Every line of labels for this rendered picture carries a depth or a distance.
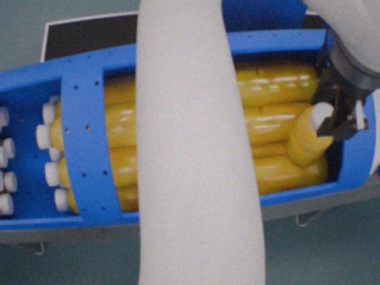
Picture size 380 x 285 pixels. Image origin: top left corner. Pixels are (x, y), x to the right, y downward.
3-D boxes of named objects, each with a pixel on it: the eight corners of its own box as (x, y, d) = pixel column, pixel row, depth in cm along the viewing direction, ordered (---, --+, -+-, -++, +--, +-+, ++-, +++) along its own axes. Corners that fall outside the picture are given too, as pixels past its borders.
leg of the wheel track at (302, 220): (310, 225, 197) (356, 194, 137) (295, 227, 197) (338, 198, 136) (309, 209, 199) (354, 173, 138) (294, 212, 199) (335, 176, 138)
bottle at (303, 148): (327, 148, 94) (349, 120, 78) (303, 176, 93) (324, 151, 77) (301, 121, 95) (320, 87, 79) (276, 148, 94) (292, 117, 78)
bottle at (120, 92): (149, 112, 98) (58, 125, 97) (145, 74, 96) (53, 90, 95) (149, 124, 92) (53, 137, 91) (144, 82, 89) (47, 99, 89)
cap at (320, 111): (338, 120, 78) (341, 115, 76) (323, 137, 77) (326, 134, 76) (321, 100, 79) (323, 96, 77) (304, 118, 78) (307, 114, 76)
